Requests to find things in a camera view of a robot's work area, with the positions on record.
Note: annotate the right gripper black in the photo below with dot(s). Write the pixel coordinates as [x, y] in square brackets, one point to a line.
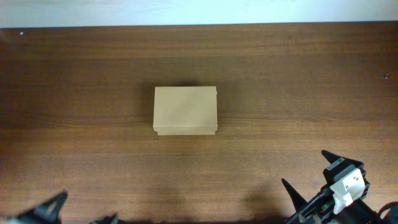
[313, 200]

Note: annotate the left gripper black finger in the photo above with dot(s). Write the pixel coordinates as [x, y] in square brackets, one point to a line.
[48, 211]
[114, 219]

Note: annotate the cardboard box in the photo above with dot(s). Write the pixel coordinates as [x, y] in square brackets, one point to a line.
[185, 110]

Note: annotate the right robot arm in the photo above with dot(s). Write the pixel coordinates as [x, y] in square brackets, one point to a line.
[387, 213]

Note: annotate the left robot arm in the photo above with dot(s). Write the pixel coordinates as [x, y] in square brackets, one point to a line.
[11, 219]

